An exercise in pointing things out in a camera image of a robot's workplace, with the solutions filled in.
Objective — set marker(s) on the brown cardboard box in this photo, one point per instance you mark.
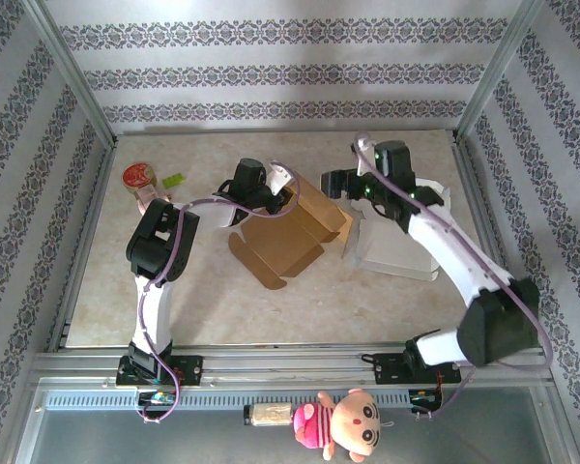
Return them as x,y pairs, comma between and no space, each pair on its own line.
280,241

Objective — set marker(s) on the white and teal paper box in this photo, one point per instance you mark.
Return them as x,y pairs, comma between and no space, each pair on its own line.
391,251

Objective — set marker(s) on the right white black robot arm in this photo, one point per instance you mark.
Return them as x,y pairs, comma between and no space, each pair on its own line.
454,256

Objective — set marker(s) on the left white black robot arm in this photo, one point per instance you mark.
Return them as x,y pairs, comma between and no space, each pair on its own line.
157,314

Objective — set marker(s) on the green small packet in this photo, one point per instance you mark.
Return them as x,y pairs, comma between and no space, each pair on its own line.
173,180

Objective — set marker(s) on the pink plastic bottle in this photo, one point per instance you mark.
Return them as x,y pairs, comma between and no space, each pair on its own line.
147,195

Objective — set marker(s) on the red round tin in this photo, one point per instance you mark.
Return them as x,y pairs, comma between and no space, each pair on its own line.
136,175

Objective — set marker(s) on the small circuit board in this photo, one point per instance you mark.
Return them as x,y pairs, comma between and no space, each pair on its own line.
157,398
423,398

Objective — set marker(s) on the beige small device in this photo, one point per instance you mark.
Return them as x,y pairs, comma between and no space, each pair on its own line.
270,414

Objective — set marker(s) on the pink plush doll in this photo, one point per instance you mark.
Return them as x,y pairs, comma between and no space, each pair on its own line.
353,423

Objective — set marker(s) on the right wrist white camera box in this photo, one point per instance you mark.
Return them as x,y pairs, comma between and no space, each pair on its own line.
365,162

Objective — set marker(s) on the aluminium side rail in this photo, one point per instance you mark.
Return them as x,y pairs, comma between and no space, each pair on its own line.
84,241
477,203

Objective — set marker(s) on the aluminium frame post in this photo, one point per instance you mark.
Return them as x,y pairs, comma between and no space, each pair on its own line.
498,67
68,63

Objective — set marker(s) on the aluminium rail beam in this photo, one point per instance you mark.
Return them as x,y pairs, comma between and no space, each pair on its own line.
290,365

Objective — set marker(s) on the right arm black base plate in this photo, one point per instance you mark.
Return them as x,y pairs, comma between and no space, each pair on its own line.
391,369

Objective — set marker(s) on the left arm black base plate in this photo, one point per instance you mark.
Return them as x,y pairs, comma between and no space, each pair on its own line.
188,369

